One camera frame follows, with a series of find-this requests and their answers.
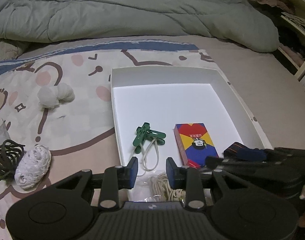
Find bag of beige cord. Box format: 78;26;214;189
148;172;185;202

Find colourful card box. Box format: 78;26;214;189
174;123;219;168

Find green clips with cord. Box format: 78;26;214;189
131;122;166;177

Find white yarn ball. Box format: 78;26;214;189
14;145;52;190

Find black cord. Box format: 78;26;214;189
0;139;26;181

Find yellow headlamp with strap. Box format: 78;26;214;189
223;142;247;158

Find silver foil pouch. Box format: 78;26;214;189
0;120;10;146

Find white shallow cardboard box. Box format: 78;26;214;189
111;66;271;201

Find cartoon bear bed mat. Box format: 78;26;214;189
0;38;268;240

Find white cotton ball right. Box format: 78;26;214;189
57;83;75;102

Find white cotton ball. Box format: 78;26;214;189
57;83;75;102
37;86;59;109

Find white cotton ball left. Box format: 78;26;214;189
37;86;59;109

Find open wardrobe shelf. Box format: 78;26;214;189
248;0;305;81

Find grey quilted duvet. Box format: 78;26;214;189
0;0;279;53

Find pink clothes on shelf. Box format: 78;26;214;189
250;0;295;15

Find beige fluffy blanket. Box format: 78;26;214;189
0;39;29;61

